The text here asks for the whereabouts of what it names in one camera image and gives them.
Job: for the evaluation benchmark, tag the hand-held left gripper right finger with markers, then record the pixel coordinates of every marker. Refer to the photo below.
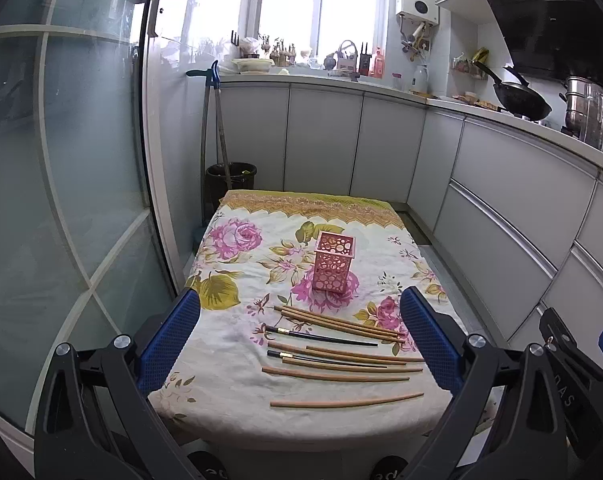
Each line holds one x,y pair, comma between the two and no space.
429,340

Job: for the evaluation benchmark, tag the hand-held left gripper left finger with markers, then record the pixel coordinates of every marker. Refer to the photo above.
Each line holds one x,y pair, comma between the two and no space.
174,335

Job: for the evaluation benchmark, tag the wooden chopstick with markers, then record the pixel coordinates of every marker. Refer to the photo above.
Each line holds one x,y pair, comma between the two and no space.
346,401
331,374
371,367
331,318
339,324
301,350
346,330
366,354

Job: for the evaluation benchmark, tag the black chopstick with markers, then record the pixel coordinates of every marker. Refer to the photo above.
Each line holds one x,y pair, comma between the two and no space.
321,337
326,360

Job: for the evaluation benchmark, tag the pink perforated utensil holder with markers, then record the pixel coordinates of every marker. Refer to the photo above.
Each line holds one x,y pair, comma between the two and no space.
331,270

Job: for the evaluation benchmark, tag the floral printed cloth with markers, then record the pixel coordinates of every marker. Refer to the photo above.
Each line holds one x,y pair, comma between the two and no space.
241,270

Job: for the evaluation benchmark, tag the black trash bin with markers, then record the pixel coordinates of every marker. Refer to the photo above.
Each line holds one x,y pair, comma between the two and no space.
231,180

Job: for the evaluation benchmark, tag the glass sliding door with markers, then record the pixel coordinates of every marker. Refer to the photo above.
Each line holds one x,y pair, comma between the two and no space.
56,185

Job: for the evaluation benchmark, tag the grey kitchen cabinets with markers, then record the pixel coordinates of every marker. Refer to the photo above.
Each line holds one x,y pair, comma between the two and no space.
391,150

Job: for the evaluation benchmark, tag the mop with blue clip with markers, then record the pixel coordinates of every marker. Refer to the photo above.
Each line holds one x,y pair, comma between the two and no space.
214,110

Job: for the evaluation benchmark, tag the gas stove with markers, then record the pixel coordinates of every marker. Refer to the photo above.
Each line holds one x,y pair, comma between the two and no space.
546,121

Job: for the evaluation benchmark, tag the steel steamer pot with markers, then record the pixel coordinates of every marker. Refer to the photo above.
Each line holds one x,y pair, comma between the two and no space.
574,105

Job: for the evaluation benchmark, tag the black wok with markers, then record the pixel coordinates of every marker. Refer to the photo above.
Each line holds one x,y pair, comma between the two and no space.
524,100

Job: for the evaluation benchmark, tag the white kettle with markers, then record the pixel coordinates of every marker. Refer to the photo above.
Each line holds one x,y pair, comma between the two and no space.
420,80

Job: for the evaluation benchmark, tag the pink bottle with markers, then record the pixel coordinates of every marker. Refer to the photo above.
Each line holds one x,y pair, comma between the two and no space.
377,65

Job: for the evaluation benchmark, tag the black router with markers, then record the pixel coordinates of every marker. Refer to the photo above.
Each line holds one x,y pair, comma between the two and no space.
364,60

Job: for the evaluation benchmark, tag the row of small figurines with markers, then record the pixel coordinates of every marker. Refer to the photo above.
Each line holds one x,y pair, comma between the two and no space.
279,54

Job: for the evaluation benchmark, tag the black range hood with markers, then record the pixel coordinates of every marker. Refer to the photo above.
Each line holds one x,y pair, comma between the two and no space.
546,15

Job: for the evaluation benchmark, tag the kitchen window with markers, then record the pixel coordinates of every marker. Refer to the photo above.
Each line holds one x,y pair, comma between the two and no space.
291,5

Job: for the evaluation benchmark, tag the wall rack with yellow packets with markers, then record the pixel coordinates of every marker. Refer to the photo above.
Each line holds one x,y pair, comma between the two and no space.
469,66

